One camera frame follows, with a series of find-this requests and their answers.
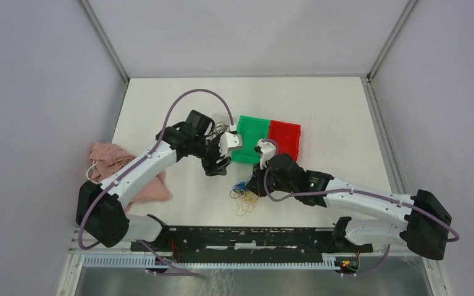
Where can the green plastic bin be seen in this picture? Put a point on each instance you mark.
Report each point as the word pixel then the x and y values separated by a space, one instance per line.
pixel 251 129

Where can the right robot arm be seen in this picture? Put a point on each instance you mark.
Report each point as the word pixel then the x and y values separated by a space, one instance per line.
pixel 420 222

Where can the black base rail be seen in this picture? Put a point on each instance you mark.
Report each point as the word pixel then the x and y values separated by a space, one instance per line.
pixel 214 244

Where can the pink cloth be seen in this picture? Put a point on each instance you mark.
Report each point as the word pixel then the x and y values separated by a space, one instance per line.
pixel 108 159

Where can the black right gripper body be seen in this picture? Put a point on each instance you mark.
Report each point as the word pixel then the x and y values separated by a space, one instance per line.
pixel 260 174

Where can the red plastic bin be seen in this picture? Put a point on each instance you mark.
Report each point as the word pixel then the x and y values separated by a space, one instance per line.
pixel 287 136

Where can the clear plastic bin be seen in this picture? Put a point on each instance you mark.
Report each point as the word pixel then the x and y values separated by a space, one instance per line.
pixel 220 125

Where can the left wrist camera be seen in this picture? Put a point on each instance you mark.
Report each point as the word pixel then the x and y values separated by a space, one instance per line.
pixel 229 142

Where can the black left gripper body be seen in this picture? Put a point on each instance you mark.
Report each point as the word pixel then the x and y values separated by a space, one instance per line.
pixel 212 152

